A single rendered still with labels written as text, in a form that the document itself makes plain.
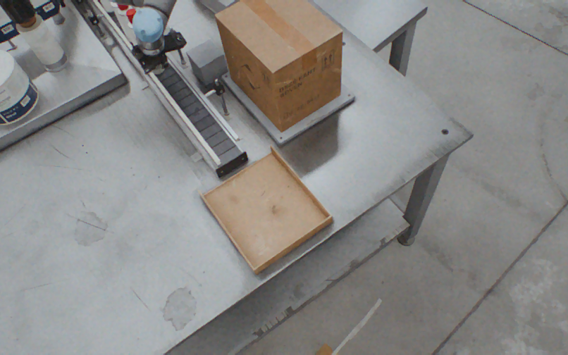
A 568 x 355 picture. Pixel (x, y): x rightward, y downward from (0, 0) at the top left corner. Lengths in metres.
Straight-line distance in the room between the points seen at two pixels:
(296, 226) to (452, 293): 1.04
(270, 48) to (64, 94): 0.78
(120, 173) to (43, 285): 0.39
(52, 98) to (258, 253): 0.91
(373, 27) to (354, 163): 0.59
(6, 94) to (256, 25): 0.82
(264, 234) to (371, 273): 0.93
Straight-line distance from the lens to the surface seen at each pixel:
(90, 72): 1.78
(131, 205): 1.45
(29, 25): 1.74
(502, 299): 2.22
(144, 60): 1.46
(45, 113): 1.73
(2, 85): 1.67
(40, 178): 1.64
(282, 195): 1.34
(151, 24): 1.28
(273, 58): 1.27
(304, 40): 1.31
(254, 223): 1.31
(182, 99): 1.56
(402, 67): 2.06
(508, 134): 2.64
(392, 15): 1.83
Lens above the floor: 2.01
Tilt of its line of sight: 59 degrees down
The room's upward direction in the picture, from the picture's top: 10 degrees counter-clockwise
